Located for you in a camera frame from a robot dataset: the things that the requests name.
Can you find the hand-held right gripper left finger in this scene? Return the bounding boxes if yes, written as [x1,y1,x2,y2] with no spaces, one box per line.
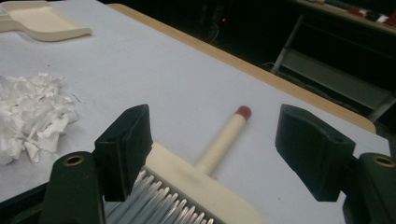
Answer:
[93,104,154,203]

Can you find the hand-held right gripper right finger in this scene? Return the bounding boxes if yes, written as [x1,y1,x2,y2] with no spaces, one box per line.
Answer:
[275,104,357,203]

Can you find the cream hand brush red-tipped handle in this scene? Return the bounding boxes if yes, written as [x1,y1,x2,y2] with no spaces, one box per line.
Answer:
[104,105,266,224]

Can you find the pile of white paper scraps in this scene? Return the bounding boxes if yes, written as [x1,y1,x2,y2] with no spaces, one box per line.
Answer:
[0,72,80,166]

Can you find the cream plastic dustpan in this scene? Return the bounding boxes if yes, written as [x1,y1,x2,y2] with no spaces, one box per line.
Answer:
[0,0,93,43]

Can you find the background desk with clutter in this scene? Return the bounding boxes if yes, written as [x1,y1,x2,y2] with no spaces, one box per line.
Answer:
[293,0,396,35]

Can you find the grey metal stand frame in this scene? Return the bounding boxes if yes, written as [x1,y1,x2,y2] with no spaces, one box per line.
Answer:
[270,13,396,123]

